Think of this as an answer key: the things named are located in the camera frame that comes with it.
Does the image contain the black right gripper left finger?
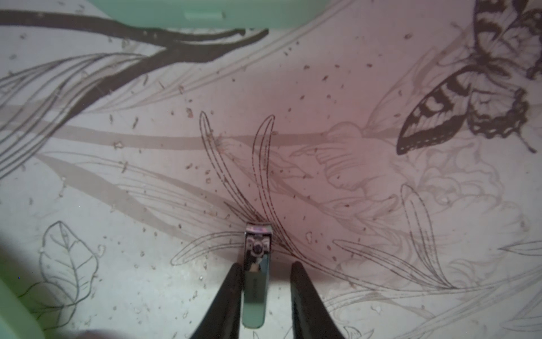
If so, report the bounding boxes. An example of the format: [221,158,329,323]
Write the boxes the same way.
[190,263,243,339]

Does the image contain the green case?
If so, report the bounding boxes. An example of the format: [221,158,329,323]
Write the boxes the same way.
[90,0,329,29]
[1,271,46,339]

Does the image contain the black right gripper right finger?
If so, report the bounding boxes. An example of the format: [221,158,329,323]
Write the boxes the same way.
[290,261,344,339]

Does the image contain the green nail tool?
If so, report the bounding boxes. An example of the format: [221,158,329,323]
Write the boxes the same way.
[241,223,273,329]

